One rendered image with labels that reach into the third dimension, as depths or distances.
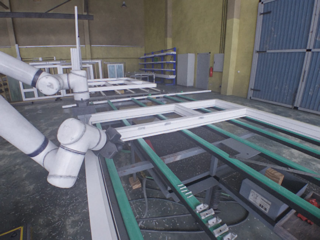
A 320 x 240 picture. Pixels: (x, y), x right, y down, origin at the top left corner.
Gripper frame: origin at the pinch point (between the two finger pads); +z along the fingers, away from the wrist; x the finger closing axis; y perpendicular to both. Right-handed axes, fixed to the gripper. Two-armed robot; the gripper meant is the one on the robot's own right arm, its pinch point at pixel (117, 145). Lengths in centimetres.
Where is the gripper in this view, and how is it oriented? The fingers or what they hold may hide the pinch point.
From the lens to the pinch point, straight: 80.8
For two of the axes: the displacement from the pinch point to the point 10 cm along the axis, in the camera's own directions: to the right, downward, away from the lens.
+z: 2.3, 2.9, 9.3
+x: -6.5, 7.6, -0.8
